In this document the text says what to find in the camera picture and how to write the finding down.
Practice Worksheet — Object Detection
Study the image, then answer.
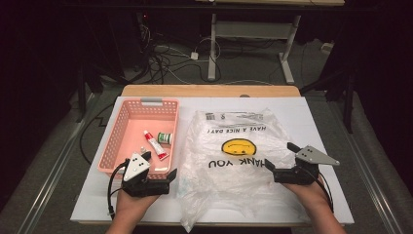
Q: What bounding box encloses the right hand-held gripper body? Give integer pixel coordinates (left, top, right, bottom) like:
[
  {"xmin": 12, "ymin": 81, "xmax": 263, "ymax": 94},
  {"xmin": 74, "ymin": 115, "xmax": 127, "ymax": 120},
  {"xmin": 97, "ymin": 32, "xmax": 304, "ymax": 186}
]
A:
[{"xmin": 273, "ymin": 145, "xmax": 340, "ymax": 185}]

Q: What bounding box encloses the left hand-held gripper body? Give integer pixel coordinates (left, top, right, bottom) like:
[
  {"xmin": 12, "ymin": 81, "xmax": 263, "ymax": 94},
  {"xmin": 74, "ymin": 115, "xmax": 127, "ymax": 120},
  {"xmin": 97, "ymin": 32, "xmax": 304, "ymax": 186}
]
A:
[{"xmin": 122, "ymin": 152, "xmax": 170, "ymax": 198}]

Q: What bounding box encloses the red and white tube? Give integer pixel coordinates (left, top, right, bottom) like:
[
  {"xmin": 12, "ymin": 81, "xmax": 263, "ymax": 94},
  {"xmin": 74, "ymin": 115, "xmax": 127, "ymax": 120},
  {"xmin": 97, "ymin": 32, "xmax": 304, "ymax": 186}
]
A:
[{"xmin": 143, "ymin": 130, "xmax": 170, "ymax": 162}]

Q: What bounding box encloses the small green and white bottle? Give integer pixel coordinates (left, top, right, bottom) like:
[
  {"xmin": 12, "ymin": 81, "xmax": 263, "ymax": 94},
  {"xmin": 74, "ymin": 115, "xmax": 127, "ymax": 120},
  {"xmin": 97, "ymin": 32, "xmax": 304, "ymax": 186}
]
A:
[{"xmin": 157, "ymin": 131, "xmax": 173, "ymax": 146}]

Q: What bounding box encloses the pink perforated plastic basket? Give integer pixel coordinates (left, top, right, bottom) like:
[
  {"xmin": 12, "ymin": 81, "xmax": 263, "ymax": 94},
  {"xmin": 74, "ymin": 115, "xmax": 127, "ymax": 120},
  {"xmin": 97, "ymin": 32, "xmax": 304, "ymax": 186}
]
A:
[{"xmin": 97, "ymin": 97, "xmax": 180, "ymax": 180}]

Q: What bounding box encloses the clear smiley plastic bag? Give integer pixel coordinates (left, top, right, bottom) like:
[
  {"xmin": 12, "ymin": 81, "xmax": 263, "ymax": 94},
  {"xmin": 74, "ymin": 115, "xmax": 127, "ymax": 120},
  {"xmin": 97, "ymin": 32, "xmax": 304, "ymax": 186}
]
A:
[{"xmin": 177, "ymin": 108, "xmax": 308, "ymax": 234}]

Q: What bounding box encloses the person's right hand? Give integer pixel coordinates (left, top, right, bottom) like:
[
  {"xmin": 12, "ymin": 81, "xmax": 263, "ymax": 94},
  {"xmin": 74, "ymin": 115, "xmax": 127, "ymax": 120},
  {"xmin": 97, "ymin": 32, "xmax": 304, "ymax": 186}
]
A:
[{"xmin": 282, "ymin": 176, "xmax": 332, "ymax": 214}]

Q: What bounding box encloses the person's left hand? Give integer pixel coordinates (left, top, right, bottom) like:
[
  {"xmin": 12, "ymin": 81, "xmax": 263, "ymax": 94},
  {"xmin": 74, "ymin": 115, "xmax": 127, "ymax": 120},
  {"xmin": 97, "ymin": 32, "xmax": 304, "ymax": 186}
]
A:
[{"xmin": 115, "ymin": 188, "xmax": 160, "ymax": 222}]

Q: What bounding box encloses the black metal stand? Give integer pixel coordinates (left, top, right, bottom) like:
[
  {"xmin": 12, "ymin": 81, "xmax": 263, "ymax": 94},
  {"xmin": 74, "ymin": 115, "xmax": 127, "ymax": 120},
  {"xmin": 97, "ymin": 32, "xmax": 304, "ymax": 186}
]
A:
[
  {"xmin": 75, "ymin": 59, "xmax": 131, "ymax": 124},
  {"xmin": 299, "ymin": 62, "xmax": 357, "ymax": 135}
]

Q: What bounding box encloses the white-framed desk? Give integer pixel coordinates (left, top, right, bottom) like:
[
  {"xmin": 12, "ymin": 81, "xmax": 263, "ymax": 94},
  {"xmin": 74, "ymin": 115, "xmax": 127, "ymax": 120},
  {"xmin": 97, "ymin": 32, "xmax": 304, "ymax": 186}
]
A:
[{"xmin": 194, "ymin": 0, "xmax": 346, "ymax": 86}]

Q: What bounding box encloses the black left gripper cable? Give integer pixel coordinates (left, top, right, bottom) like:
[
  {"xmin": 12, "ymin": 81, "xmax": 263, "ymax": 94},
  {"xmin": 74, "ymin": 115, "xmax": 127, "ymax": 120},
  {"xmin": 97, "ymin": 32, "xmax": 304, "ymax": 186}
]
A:
[{"xmin": 107, "ymin": 158, "xmax": 131, "ymax": 219}]

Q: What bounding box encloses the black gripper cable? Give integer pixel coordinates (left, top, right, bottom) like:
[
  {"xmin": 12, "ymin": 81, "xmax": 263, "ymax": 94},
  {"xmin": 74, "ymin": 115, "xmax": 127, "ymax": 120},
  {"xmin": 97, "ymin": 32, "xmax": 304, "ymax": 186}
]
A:
[
  {"xmin": 107, "ymin": 158, "xmax": 131, "ymax": 219},
  {"xmin": 311, "ymin": 175, "xmax": 335, "ymax": 215}
]

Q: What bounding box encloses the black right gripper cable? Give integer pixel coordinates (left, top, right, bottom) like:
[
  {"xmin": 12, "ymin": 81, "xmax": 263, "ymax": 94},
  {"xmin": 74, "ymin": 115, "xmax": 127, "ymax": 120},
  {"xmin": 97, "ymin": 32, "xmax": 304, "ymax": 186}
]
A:
[{"xmin": 311, "ymin": 175, "xmax": 335, "ymax": 215}]

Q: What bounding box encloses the metal floor rail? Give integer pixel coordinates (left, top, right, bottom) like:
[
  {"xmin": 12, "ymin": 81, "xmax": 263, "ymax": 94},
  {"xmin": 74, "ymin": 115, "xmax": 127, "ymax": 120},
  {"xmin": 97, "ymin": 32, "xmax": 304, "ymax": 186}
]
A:
[
  {"xmin": 15, "ymin": 92, "xmax": 100, "ymax": 234},
  {"xmin": 326, "ymin": 98, "xmax": 405, "ymax": 234}
]

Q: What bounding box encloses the black floor cable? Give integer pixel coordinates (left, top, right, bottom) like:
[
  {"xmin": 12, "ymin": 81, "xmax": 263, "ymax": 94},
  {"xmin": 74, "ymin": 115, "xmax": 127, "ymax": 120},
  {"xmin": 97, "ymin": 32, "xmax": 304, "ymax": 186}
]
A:
[{"xmin": 79, "ymin": 102, "xmax": 115, "ymax": 166}]

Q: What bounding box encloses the tangle of floor cables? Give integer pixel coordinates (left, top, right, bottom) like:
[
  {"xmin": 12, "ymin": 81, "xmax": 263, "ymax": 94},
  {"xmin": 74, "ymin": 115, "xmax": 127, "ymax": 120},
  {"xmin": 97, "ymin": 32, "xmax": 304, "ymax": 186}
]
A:
[{"xmin": 137, "ymin": 13, "xmax": 223, "ymax": 86}]

